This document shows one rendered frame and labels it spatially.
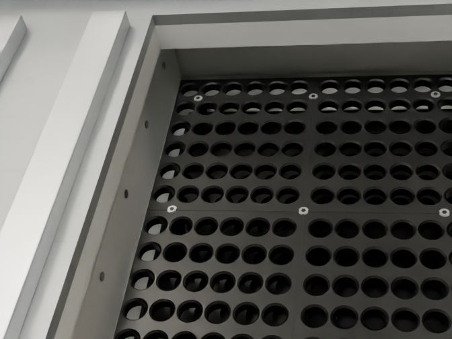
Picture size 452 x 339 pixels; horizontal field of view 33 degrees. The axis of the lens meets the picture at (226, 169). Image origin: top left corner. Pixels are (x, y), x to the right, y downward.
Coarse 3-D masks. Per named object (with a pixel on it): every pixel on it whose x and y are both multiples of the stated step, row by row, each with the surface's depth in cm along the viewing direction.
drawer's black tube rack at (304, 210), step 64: (192, 128) 47; (256, 128) 47; (320, 128) 46; (384, 128) 45; (448, 128) 48; (192, 192) 44; (256, 192) 43; (320, 192) 43; (384, 192) 42; (448, 192) 41; (192, 256) 41; (256, 256) 44; (320, 256) 43; (384, 256) 39; (448, 256) 38; (128, 320) 38; (192, 320) 41; (256, 320) 37; (320, 320) 40; (384, 320) 40; (448, 320) 36
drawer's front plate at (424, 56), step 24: (192, 48) 59; (216, 48) 58; (240, 48) 58; (264, 48) 58; (288, 48) 57; (312, 48) 57; (336, 48) 57; (360, 48) 57; (384, 48) 56; (408, 48) 56; (432, 48) 56; (192, 72) 60; (216, 72) 60; (240, 72) 60; (264, 72) 59; (288, 72) 59; (312, 72) 59; (336, 72) 58; (360, 72) 58
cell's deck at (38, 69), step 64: (0, 0) 52; (64, 0) 51; (128, 0) 50; (192, 0) 49; (256, 0) 48; (320, 0) 47; (384, 0) 46; (448, 0) 45; (64, 64) 46; (128, 64) 45; (0, 128) 43; (128, 128) 44; (0, 192) 39; (64, 256) 36; (64, 320) 35
